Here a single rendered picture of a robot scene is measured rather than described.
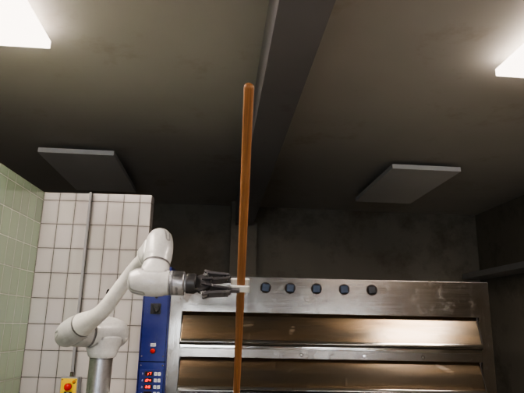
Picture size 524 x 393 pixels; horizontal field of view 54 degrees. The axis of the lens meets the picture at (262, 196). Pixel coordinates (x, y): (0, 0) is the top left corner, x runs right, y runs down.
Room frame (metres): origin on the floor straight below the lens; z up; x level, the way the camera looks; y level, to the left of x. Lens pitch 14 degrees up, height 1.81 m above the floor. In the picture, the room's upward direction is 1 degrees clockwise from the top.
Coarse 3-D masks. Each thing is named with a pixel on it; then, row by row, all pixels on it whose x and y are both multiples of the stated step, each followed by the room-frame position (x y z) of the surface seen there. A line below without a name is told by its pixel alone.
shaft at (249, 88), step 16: (240, 192) 1.63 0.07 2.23; (240, 208) 1.68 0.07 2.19; (240, 224) 1.72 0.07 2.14; (240, 240) 1.78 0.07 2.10; (240, 256) 1.83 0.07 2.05; (240, 272) 1.89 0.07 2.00; (240, 304) 2.01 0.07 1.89; (240, 320) 2.08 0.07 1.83; (240, 336) 2.15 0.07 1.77; (240, 352) 2.23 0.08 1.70; (240, 368) 2.31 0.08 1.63
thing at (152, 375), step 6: (144, 372) 3.14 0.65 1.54; (150, 372) 3.14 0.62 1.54; (156, 372) 3.14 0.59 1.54; (162, 372) 3.14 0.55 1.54; (144, 378) 3.14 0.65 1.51; (150, 378) 3.14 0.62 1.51; (156, 378) 3.14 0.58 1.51; (144, 384) 3.14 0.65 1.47; (150, 384) 3.14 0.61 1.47; (156, 384) 3.14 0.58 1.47; (144, 390) 3.14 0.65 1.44; (150, 390) 3.14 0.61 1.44; (156, 390) 3.14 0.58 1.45
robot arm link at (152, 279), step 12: (144, 264) 1.92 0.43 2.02; (156, 264) 1.92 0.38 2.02; (168, 264) 1.96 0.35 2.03; (132, 276) 1.90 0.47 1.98; (144, 276) 1.89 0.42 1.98; (156, 276) 1.89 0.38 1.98; (168, 276) 1.90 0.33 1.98; (132, 288) 1.90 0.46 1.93; (144, 288) 1.90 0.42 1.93; (156, 288) 1.90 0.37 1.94
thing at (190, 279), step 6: (186, 276) 1.92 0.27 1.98; (192, 276) 1.92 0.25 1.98; (198, 276) 1.96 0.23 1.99; (204, 276) 1.96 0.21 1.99; (186, 282) 1.91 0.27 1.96; (192, 282) 1.91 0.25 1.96; (198, 282) 1.94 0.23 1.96; (210, 282) 1.95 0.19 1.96; (186, 288) 1.91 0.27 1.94; (192, 288) 1.92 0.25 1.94; (198, 288) 1.92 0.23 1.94; (204, 288) 1.92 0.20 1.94; (210, 288) 1.94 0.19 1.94
